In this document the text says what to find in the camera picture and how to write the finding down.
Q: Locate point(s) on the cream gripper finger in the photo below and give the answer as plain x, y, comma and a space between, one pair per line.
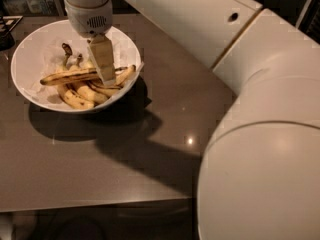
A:
100, 51

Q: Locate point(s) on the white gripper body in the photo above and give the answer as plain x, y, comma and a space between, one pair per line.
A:
87, 20

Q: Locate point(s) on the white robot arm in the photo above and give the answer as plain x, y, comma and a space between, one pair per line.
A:
260, 173

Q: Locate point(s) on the right bunch banana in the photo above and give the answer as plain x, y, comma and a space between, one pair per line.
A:
97, 87

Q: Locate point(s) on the bunch banana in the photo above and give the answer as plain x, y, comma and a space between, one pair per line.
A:
82, 89
66, 93
97, 87

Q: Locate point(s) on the rightmost short banana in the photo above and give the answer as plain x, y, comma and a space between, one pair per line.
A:
124, 75

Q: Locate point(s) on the white bowl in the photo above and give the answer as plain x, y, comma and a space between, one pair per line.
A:
33, 50

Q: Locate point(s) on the middle bunch banana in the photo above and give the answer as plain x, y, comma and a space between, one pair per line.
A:
82, 89

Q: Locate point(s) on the white paper bowl liner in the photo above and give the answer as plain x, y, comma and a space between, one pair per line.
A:
123, 47

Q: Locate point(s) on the left bunch banana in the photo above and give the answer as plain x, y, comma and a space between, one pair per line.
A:
66, 93

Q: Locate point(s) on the shelf with bottles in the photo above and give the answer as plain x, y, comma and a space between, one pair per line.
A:
32, 7

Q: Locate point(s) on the black object at left edge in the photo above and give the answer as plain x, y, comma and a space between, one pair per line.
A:
7, 25

